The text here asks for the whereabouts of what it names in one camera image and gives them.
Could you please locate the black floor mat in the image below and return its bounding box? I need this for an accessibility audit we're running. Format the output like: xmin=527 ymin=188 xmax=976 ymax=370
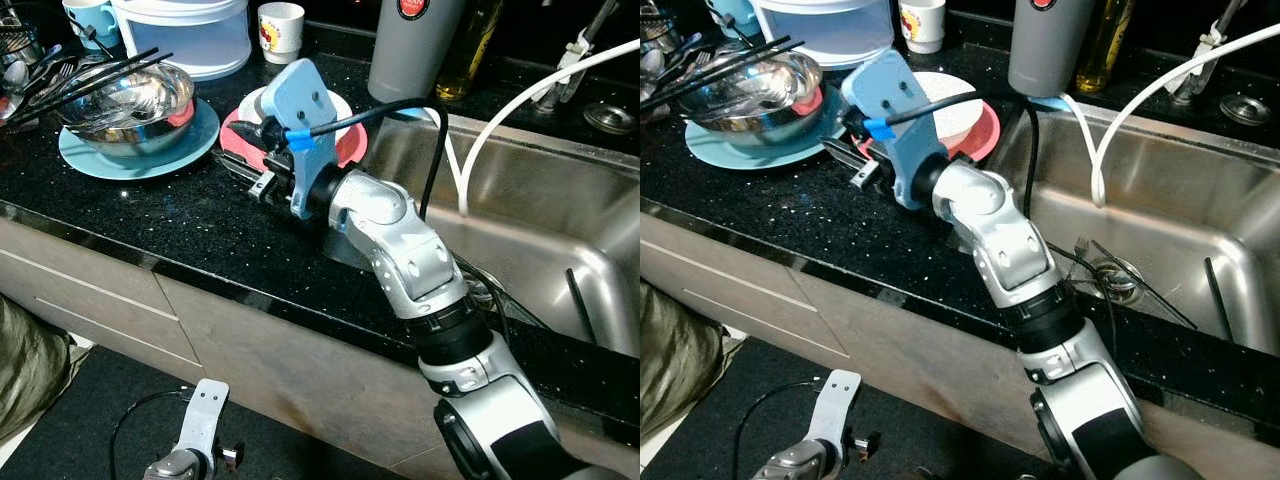
xmin=650 ymin=338 xmax=1061 ymax=480
xmin=0 ymin=345 xmax=401 ymax=480

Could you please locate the pink plate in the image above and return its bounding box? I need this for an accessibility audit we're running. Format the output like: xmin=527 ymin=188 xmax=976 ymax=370
xmin=855 ymin=100 xmax=1001 ymax=166
xmin=220 ymin=100 xmax=369 ymax=171

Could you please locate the white bowl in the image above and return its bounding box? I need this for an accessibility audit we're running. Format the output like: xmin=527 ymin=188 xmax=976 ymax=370
xmin=912 ymin=70 xmax=991 ymax=151
xmin=240 ymin=88 xmax=353 ymax=141

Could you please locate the stainless steel mixing bowl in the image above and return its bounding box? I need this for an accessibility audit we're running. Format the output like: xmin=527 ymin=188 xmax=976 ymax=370
xmin=55 ymin=62 xmax=196 ymax=159
xmin=690 ymin=50 xmax=826 ymax=146

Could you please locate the brown drawer front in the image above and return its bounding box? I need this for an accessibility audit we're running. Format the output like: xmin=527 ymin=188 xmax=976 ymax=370
xmin=640 ymin=210 xmax=801 ymax=311
xmin=700 ymin=295 xmax=856 ymax=376
xmin=640 ymin=245 xmax=851 ymax=356
xmin=0 ymin=250 xmax=201 ymax=366
xmin=0 ymin=215 xmax=161 ymax=321
xmin=30 ymin=300 xmax=206 ymax=376

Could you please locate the white lidded container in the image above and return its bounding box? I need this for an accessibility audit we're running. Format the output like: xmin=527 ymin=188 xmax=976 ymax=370
xmin=750 ymin=0 xmax=896 ymax=71
xmin=112 ymin=0 xmax=251 ymax=81

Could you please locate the brown cabinet door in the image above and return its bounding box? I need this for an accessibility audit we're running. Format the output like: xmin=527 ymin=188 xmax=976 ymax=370
xmin=795 ymin=270 xmax=1280 ymax=480
xmin=155 ymin=275 xmax=641 ymax=480

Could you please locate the light blue plate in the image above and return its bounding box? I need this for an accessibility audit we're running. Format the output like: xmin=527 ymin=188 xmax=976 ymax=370
xmin=58 ymin=98 xmax=221 ymax=181
xmin=685 ymin=85 xmax=851 ymax=171

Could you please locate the white printed cup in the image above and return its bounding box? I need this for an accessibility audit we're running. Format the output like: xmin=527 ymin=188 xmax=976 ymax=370
xmin=258 ymin=2 xmax=305 ymax=64
xmin=898 ymin=0 xmax=946 ymax=54

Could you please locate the grey tumbler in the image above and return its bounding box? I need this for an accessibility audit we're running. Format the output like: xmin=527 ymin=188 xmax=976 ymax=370
xmin=1008 ymin=0 xmax=1101 ymax=99
xmin=367 ymin=0 xmax=471 ymax=103

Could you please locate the blue mug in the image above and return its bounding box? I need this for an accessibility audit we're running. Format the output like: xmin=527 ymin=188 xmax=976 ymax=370
xmin=62 ymin=0 xmax=121 ymax=51
xmin=705 ymin=0 xmax=761 ymax=41

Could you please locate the person's leg in olive trousers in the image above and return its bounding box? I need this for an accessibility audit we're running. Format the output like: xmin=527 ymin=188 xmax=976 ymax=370
xmin=640 ymin=280 xmax=726 ymax=466
xmin=0 ymin=295 xmax=76 ymax=441

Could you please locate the steel spoon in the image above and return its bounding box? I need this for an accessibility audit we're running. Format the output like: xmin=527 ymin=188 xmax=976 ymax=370
xmin=3 ymin=60 xmax=33 ymax=101
xmin=645 ymin=45 xmax=676 ymax=86

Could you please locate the yellow oil bottle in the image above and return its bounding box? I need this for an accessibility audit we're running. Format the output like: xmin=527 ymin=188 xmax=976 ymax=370
xmin=1075 ymin=0 xmax=1136 ymax=96
xmin=435 ymin=0 xmax=506 ymax=101

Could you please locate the round steel sink drain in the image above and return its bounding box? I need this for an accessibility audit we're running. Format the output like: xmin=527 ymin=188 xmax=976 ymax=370
xmin=1085 ymin=258 xmax=1141 ymax=301
xmin=462 ymin=268 xmax=503 ymax=303

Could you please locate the round steel sink strainer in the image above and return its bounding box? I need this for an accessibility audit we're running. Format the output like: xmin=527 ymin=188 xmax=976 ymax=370
xmin=583 ymin=100 xmax=636 ymax=136
xmin=1220 ymin=93 xmax=1273 ymax=126

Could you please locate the stainless steel sink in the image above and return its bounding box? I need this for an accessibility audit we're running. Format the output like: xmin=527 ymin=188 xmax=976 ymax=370
xmin=360 ymin=110 xmax=641 ymax=356
xmin=990 ymin=100 xmax=1280 ymax=346

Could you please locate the grey faucet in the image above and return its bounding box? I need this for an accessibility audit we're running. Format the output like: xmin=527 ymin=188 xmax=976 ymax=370
xmin=535 ymin=0 xmax=621 ymax=111
xmin=1165 ymin=0 xmax=1251 ymax=106

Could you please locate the pale left wrist camera mount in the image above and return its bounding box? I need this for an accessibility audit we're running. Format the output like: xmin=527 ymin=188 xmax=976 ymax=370
xmin=808 ymin=370 xmax=863 ymax=466
xmin=178 ymin=378 xmax=229 ymax=471

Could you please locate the pale wrist camera mount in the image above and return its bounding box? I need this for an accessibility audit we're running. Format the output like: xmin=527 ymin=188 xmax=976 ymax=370
xmin=840 ymin=47 xmax=953 ymax=211
xmin=178 ymin=378 xmax=229 ymax=471
xmin=808 ymin=370 xmax=863 ymax=466
xmin=238 ymin=57 xmax=341 ymax=221

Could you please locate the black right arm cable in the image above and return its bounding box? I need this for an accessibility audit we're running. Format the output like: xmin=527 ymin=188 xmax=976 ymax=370
xmin=285 ymin=97 xmax=449 ymax=221
xmin=865 ymin=90 xmax=1043 ymax=219

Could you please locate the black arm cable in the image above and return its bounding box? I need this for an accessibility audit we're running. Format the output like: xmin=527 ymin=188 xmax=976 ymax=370
xmin=285 ymin=97 xmax=449 ymax=221
xmin=733 ymin=380 xmax=821 ymax=480
xmin=108 ymin=387 xmax=191 ymax=480
xmin=865 ymin=90 xmax=1043 ymax=219

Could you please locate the pale right wrist camera mount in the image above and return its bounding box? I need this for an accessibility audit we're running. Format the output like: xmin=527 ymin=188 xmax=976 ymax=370
xmin=238 ymin=57 xmax=341 ymax=221
xmin=840 ymin=47 xmax=953 ymax=211

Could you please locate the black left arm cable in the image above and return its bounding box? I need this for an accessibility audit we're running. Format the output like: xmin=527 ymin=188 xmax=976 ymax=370
xmin=108 ymin=387 xmax=191 ymax=480
xmin=733 ymin=380 xmax=821 ymax=480

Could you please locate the white hose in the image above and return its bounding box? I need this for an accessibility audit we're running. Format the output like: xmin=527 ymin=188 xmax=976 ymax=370
xmin=1058 ymin=22 xmax=1280 ymax=209
xmin=425 ymin=38 xmax=641 ymax=218

